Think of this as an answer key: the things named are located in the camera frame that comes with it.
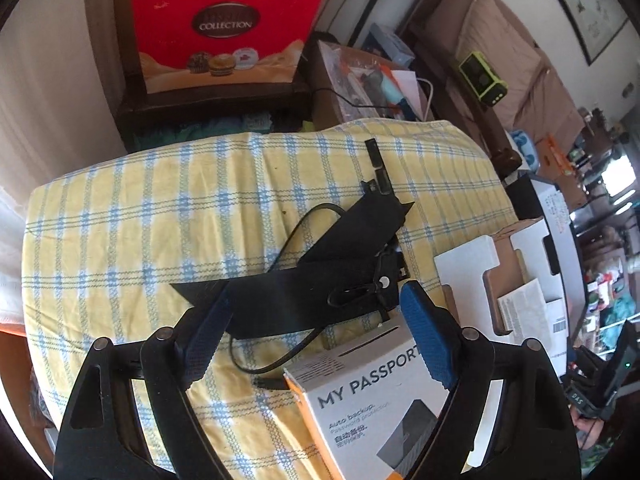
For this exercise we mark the orange white hard drive box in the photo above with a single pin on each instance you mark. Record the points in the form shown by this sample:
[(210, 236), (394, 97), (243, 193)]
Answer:
[(350, 410)]

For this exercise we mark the green radio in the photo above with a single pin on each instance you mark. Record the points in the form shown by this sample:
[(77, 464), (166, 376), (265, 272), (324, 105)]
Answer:
[(482, 77)]

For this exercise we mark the white envelope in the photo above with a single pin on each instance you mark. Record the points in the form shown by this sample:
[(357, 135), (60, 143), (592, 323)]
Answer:
[(407, 87)]

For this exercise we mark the light blue plastic holder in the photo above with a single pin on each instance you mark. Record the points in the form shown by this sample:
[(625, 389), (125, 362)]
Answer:
[(525, 142)]

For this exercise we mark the round wall fixture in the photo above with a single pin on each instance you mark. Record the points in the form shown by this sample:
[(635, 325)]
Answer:
[(627, 92)]

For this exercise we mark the dark wooden cabinet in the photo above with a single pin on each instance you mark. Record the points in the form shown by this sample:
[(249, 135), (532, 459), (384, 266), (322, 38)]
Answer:
[(200, 105)]

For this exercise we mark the red chocolate gift bag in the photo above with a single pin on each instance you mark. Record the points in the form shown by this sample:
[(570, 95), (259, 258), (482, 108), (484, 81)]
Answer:
[(165, 25)]

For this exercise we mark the cardboard box of clutter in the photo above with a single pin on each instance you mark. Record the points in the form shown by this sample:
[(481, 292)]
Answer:
[(325, 95)]

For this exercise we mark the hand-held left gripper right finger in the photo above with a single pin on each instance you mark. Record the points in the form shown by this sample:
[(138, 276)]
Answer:
[(425, 330)]

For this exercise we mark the yellow plaid tablecloth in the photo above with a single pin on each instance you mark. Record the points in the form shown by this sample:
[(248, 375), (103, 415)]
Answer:
[(150, 235)]

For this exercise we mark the brown sofa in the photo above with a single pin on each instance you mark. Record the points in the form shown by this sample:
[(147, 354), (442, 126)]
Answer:
[(500, 35)]

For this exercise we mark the light blue box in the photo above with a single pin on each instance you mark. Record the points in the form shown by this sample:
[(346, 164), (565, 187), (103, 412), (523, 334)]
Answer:
[(392, 42)]

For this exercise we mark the orange cardboard box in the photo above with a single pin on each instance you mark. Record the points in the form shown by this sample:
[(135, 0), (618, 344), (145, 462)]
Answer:
[(555, 155)]

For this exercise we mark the white box with black lid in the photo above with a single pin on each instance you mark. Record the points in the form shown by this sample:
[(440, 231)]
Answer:
[(555, 205)]

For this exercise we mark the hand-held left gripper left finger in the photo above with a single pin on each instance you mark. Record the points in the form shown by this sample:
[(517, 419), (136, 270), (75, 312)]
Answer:
[(207, 335)]

